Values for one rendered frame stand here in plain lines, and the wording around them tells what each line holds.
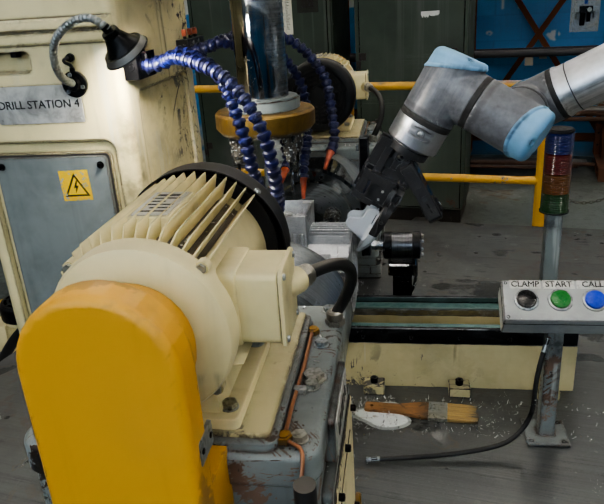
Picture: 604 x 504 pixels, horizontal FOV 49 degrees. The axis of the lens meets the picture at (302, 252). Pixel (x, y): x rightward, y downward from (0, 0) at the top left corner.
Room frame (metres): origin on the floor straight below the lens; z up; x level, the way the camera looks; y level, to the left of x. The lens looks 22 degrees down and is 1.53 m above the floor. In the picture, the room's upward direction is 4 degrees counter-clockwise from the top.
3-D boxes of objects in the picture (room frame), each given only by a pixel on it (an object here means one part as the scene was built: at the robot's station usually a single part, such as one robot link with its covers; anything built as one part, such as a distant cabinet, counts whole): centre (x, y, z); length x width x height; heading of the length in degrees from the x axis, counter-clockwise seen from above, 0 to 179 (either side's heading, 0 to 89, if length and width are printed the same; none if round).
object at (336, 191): (1.52, -0.05, 1.04); 0.41 x 0.25 x 0.25; 170
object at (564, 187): (1.39, -0.57, 1.10); 0.06 x 0.06 x 0.04
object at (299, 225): (1.20, 0.04, 1.11); 0.12 x 0.11 x 0.07; 79
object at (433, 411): (1.00, -0.20, 0.80); 0.21 x 0.05 x 0.01; 76
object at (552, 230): (1.39, -0.57, 1.01); 0.08 x 0.08 x 0.42; 80
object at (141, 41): (1.00, 0.28, 1.46); 0.18 x 0.11 x 0.13; 80
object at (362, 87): (1.81, -0.13, 1.16); 0.33 x 0.26 x 0.42; 170
